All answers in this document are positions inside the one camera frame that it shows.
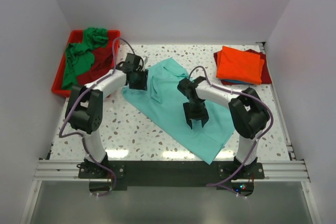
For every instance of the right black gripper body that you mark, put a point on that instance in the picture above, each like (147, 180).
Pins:
(195, 109)

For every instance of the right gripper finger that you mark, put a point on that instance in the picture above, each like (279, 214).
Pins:
(189, 123)
(204, 120)

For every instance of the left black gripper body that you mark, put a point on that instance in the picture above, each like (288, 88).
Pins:
(137, 83)

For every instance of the teal t shirt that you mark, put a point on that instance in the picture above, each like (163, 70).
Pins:
(162, 103)

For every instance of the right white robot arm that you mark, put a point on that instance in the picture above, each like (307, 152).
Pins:
(250, 116)

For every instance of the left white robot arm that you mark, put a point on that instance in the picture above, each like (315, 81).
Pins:
(84, 111)

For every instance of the dark red t shirt in bin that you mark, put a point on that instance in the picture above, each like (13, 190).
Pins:
(102, 64)

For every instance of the blue folded t shirt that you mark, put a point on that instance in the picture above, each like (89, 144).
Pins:
(234, 81)

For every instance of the green t shirt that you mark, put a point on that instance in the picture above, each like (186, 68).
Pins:
(79, 56)

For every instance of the orange folded t shirt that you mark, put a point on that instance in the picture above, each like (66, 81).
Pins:
(233, 64)

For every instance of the red plastic bin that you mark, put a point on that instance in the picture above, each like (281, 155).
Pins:
(75, 36)

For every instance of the dark red folded t shirt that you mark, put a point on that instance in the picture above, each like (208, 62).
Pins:
(265, 76)

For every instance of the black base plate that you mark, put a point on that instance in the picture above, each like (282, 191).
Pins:
(119, 175)

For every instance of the aluminium rail frame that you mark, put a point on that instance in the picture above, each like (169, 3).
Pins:
(129, 136)

